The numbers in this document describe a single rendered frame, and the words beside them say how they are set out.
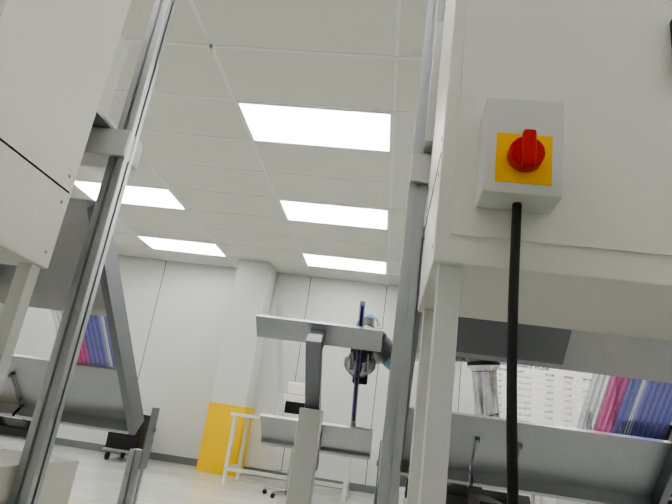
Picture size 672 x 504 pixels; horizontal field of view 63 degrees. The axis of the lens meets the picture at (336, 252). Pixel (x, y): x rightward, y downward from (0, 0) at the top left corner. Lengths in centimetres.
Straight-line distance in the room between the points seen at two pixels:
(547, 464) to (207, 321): 754
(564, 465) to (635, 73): 107
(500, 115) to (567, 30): 23
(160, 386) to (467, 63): 830
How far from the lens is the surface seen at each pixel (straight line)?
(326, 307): 850
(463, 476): 165
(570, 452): 164
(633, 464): 170
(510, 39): 92
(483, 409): 203
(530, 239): 77
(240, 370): 802
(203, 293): 896
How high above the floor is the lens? 77
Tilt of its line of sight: 18 degrees up
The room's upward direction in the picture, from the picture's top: 8 degrees clockwise
